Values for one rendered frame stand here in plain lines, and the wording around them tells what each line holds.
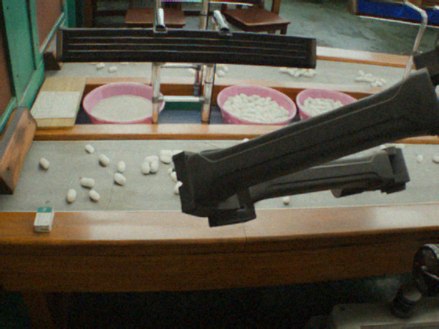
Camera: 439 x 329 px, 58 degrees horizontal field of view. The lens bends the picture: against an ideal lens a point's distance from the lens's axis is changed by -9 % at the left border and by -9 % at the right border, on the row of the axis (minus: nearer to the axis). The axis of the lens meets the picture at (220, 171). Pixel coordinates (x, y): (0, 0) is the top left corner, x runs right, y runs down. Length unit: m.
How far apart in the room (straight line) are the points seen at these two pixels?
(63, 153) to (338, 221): 0.75
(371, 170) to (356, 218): 0.32
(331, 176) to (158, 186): 0.52
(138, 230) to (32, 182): 0.34
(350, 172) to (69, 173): 0.72
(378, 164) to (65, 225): 0.66
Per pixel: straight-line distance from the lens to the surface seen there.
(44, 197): 1.09
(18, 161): 1.10
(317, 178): 0.69
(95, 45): 1.00
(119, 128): 1.27
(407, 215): 1.16
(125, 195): 1.07
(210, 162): 0.52
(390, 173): 0.81
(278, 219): 1.01
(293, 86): 1.63
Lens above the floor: 1.44
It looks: 37 degrees down
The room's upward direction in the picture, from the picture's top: 7 degrees clockwise
